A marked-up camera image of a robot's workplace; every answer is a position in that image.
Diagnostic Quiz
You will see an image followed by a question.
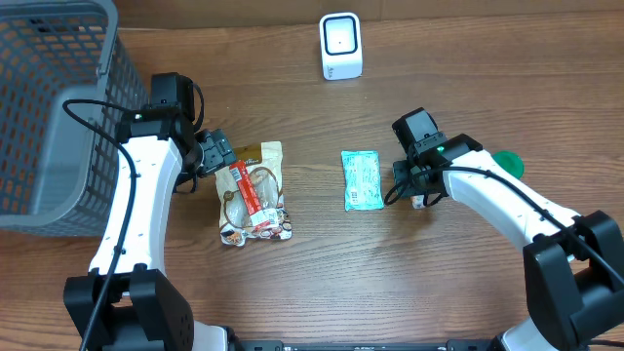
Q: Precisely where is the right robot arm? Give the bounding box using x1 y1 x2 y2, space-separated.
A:
384 108 623 350

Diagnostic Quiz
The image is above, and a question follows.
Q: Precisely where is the teal wet wipes pack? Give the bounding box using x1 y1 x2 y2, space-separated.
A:
341 150 384 212

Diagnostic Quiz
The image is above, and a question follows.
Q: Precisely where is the red white snack bar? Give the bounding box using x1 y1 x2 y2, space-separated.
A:
229 161 271 231

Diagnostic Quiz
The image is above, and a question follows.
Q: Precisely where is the green lid jar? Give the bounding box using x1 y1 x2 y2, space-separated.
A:
492 150 525 179

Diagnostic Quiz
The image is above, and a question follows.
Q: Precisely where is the white barcode scanner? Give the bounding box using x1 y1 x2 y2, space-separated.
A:
319 12 364 81

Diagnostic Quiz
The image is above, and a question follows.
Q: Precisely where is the white brown snack bag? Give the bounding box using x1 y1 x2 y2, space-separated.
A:
215 141 293 247

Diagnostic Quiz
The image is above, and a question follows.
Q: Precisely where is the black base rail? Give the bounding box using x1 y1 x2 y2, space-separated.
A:
227 339 504 351

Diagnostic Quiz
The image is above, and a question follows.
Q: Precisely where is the grey plastic shopping basket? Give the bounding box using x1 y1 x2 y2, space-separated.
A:
1 0 148 237

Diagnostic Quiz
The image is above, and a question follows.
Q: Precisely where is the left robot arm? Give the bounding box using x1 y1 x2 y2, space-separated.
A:
63 72 237 350

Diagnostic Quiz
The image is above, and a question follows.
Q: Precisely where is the orange tissue pack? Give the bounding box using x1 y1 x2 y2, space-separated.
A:
410 195 427 210

